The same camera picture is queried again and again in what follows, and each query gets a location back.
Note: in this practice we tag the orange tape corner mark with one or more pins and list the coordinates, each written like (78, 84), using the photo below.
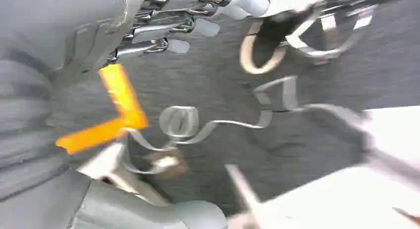
(126, 104)

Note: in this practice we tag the ribbed grey left arm sleeve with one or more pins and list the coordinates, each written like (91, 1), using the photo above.
(23, 129)

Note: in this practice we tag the folded metal bracket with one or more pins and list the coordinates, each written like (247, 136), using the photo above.
(289, 93)

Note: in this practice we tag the wavy bent metal strip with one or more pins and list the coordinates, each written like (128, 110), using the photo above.
(226, 123)

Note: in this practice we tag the small brown metal block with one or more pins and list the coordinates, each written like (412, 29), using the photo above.
(170, 165)

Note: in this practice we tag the white tray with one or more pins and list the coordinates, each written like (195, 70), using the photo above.
(328, 201)

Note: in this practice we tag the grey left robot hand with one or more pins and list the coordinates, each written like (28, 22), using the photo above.
(65, 27)

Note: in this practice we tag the pale angled metal bracket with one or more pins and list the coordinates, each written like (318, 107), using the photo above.
(108, 165)

